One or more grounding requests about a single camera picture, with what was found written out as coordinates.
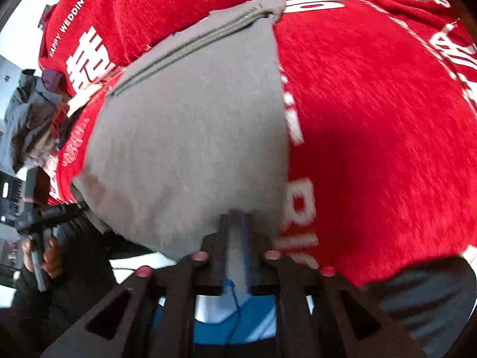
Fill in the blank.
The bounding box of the blue and white cloth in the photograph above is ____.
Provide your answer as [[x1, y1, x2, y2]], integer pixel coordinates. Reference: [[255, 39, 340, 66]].
[[154, 279, 278, 345]]

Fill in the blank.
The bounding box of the grey knit shirt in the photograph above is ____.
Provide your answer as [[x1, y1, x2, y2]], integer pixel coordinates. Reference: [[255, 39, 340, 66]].
[[71, 0, 292, 262]]

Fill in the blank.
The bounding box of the person's dark trouser leg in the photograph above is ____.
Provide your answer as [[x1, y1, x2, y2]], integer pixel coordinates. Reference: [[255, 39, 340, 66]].
[[363, 255, 477, 358]]

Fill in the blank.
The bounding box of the grey jacket pile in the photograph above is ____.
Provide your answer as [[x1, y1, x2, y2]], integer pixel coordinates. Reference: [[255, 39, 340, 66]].
[[5, 69, 71, 174]]

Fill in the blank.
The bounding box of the person's left hand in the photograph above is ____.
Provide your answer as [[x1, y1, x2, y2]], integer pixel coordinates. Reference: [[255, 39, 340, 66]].
[[21, 236, 65, 280]]

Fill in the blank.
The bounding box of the dark shelf unit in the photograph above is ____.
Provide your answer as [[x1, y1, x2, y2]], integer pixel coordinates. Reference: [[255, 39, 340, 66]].
[[0, 171, 30, 232]]

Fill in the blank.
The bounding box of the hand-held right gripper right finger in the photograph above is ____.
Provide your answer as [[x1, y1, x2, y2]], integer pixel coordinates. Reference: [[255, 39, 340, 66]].
[[241, 214, 426, 358]]

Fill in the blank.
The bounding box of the red printed sofa blanket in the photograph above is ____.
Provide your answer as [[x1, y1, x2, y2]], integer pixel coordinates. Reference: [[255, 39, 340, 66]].
[[37, 0, 477, 288]]

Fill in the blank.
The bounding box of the person's left forearm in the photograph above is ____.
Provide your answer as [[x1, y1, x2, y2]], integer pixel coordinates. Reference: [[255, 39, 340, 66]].
[[11, 211, 120, 358]]

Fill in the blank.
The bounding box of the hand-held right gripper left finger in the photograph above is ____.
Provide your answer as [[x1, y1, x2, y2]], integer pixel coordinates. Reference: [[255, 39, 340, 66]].
[[41, 214, 234, 358]]

